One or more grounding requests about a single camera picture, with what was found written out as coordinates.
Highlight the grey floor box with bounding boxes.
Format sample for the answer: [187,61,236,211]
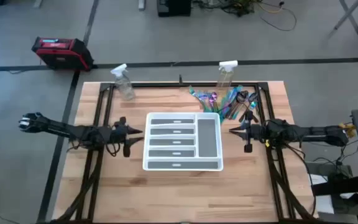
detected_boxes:
[306,161,354,187]

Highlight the black looped floor cable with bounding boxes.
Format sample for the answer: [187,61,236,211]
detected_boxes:
[258,6,298,32]

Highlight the orange floor cable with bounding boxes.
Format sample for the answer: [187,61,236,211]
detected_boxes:
[255,2,284,14]

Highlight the yellow liquid spray bottle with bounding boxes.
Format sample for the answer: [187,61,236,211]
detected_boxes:
[216,60,239,91]

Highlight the tangled black floor cables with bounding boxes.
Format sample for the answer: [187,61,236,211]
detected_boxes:
[193,0,257,18]

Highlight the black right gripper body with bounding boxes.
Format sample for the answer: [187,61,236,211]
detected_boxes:
[242,110,267,154]

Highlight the white floor paper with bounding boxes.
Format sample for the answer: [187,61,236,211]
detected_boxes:
[309,174,358,215]

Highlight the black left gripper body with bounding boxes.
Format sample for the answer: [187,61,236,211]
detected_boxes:
[104,116,135,158]

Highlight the iridescent rainbow fork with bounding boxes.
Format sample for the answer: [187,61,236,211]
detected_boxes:
[227,99,239,121]
[218,93,230,119]

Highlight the clear spray bottle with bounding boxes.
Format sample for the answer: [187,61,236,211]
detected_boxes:
[109,63,136,101]

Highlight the red and black tool bag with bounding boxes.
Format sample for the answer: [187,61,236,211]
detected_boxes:
[31,36,95,72]

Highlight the white plastic cutlery tray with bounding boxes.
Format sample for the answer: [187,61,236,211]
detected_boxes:
[142,111,224,172]

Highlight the black arm power cables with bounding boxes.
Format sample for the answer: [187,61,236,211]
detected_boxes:
[303,136,358,181]

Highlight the grey folding table legs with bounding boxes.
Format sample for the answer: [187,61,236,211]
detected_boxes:
[327,0,358,40]

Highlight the black metal table frame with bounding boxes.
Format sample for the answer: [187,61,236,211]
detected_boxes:
[50,81,319,224]

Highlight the yellow cable connector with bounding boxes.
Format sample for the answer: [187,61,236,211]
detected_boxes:
[339,123,357,138]

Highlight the black computer tower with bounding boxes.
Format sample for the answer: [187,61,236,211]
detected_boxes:
[156,0,193,18]

